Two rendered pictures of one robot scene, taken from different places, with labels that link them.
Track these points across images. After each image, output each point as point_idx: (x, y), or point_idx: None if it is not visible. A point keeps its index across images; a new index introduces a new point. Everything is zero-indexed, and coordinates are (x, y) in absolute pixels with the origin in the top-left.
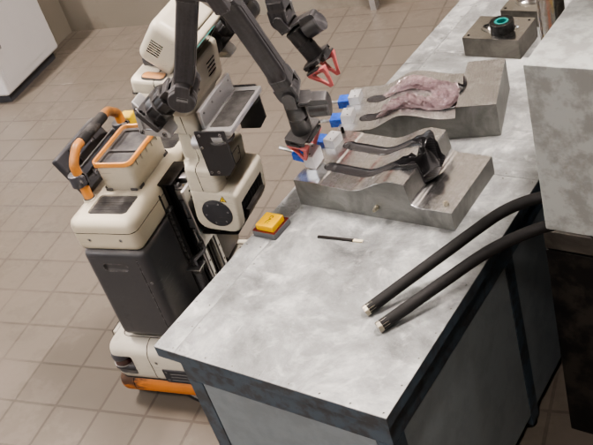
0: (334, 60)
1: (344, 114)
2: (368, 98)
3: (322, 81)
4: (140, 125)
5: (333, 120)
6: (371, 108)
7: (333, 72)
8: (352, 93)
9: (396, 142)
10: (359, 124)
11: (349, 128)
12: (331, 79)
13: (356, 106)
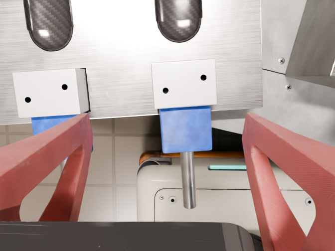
0: (39, 158)
1: (202, 89)
2: (44, 47)
3: (281, 198)
4: None
5: (211, 135)
6: (113, 14)
7: (88, 169)
8: (44, 103)
9: None
10: (219, 30)
11: (245, 64)
12: (276, 124)
13: (98, 81)
